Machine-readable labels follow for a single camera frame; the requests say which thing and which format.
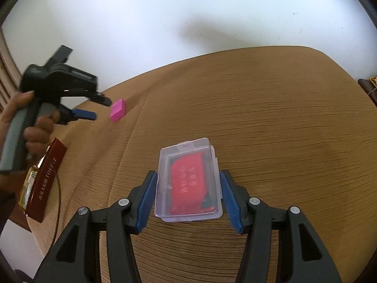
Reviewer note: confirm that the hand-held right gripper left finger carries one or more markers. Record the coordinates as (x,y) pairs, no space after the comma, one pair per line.
(145,203)

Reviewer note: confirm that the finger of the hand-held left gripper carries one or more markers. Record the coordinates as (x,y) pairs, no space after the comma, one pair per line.
(84,114)
(97,98)

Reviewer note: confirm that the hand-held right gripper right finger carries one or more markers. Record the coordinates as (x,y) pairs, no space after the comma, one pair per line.
(232,206)

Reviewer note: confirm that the pink box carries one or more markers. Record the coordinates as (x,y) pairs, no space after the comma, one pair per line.
(117,110)

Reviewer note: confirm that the clear plastic case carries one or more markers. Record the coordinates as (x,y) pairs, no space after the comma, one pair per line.
(188,182)

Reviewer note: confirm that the person's left hand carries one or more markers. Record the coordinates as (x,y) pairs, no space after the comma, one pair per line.
(38,132)

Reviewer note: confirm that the beige floral curtain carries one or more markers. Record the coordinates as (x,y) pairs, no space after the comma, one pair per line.
(6,73)

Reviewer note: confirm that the dark red long box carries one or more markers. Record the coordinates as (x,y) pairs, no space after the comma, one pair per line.
(47,179)

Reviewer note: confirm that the gold foil packet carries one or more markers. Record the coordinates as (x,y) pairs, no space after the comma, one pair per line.
(29,182)

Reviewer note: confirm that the dark wooden furniture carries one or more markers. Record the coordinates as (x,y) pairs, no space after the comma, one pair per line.
(368,90)

